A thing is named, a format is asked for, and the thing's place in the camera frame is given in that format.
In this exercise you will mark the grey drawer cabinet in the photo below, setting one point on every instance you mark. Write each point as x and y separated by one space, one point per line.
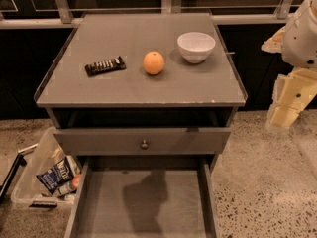
183 95

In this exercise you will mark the metal railing frame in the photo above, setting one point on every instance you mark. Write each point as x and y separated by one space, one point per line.
25 14

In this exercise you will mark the orange fruit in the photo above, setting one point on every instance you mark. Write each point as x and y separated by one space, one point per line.
153 63

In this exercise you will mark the clear plastic storage bin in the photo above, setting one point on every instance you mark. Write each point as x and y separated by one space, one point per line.
29 191

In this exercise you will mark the grey upper drawer with knob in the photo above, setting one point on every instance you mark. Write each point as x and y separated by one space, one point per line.
142 141

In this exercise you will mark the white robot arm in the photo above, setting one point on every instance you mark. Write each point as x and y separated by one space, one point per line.
297 43

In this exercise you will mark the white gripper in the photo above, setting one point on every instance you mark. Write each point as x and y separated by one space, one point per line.
301 39

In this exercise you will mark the red item in bin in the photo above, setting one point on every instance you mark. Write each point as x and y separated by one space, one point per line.
75 182

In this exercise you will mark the black snack bar wrapper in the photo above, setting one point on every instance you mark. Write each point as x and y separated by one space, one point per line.
105 66

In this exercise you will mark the blue chip bag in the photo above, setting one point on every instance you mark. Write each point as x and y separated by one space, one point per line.
57 175

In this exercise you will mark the white ceramic bowl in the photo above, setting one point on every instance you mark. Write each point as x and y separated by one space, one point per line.
195 47

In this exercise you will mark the open grey lower drawer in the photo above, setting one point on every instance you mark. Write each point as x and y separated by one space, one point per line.
151 197

